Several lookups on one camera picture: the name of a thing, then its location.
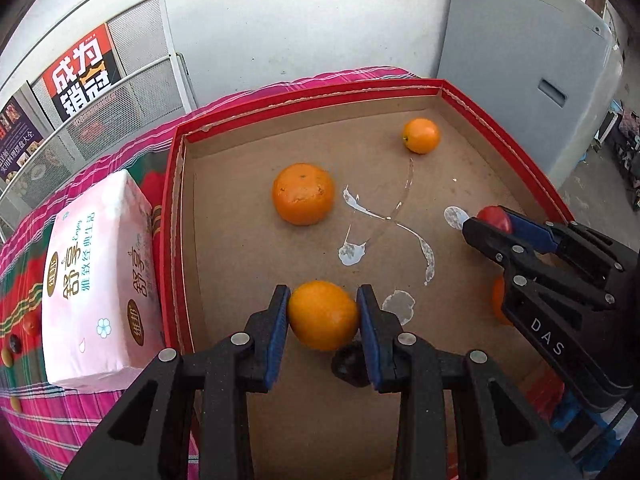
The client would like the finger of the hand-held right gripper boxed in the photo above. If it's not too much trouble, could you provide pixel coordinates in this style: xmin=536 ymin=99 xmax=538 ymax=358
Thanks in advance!
xmin=461 ymin=215 xmax=617 ymax=312
xmin=500 ymin=205 xmax=640 ymax=287

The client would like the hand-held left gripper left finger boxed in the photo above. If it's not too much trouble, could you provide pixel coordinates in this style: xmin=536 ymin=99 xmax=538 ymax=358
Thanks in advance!
xmin=62 ymin=285 xmax=292 ymax=480

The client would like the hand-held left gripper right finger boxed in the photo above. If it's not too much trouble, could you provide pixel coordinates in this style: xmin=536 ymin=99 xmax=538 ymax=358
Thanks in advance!
xmin=356 ymin=284 xmax=583 ymax=480

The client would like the medium orange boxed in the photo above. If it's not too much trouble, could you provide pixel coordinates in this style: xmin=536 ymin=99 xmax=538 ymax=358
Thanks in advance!
xmin=491 ymin=275 xmax=516 ymax=326
xmin=287 ymin=280 xmax=361 ymax=352

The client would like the red cardboard box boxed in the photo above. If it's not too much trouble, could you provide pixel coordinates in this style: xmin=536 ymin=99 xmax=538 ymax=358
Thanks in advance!
xmin=159 ymin=78 xmax=576 ymax=480

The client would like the small orange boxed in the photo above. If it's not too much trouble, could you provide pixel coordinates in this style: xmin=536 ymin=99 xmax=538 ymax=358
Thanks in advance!
xmin=402 ymin=118 xmax=442 ymax=155

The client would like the large orange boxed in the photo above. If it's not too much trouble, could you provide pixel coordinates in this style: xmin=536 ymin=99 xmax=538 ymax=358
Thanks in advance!
xmin=271 ymin=162 xmax=336 ymax=226

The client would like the scrap clutter pile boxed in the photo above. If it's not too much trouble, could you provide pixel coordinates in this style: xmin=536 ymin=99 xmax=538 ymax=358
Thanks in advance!
xmin=607 ymin=105 xmax=640 ymax=196

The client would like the pink tissue pack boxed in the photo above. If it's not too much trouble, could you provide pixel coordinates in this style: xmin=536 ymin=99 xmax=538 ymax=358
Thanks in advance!
xmin=40 ymin=169 xmax=166 ymax=393

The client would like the grey plastic cabinet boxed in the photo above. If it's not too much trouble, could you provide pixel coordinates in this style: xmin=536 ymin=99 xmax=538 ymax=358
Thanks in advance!
xmin=437 ymin=0 xmax=626 ymax=186

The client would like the red green plaid tablecloth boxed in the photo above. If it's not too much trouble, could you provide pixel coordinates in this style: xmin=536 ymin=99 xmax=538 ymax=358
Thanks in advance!
xmin=0 ymin=66 xmax=568 ymax=480

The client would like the red and black book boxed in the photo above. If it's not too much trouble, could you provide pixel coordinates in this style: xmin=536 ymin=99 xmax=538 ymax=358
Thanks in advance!
xmin=31 ymin=24 xmax=123 ymax=123

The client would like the white metal mesh rack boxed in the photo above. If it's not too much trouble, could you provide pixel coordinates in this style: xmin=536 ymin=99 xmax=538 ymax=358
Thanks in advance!
xmin=0 ymin=0 xmax=201 ymax=233

